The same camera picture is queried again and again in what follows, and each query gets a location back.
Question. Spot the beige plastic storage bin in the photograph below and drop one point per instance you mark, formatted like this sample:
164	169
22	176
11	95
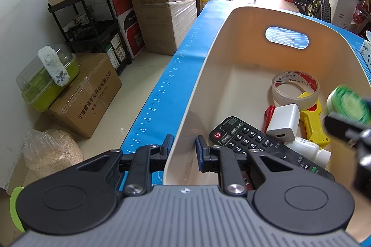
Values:
252	47

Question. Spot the small white pill bottle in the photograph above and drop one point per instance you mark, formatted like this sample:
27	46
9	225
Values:
310	150

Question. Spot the red white appliance box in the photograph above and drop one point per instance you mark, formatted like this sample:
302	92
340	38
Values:
129	26

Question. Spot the white usb wall charger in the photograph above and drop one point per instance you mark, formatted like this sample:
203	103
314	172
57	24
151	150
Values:
284	123

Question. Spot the green plastic lidded container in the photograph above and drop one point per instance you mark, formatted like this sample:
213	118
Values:
37	87

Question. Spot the floor cardboard box chinese text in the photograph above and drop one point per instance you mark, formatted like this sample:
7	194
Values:
81	106

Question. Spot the black tv remote control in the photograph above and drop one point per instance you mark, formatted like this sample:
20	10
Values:
241	137

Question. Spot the plastic bag of grain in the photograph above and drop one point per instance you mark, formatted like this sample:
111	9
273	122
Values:
51	151

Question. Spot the black metal shelf rack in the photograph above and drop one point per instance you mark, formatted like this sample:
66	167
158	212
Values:
91	26

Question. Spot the clear tape roll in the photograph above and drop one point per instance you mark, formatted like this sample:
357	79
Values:
295	87

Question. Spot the patterned tissue box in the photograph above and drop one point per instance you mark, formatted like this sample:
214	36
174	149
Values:
365	50

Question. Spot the white rolled cloth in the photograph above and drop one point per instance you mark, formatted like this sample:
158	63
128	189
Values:
54	66

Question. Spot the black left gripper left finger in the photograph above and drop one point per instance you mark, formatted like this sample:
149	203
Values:
85	195

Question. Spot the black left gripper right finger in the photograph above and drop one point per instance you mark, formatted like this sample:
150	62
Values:
282	194

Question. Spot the yellow toy gun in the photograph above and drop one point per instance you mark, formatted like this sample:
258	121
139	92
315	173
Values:
313	126

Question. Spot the blue silicone baking mat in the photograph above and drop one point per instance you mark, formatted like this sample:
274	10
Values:
139	220

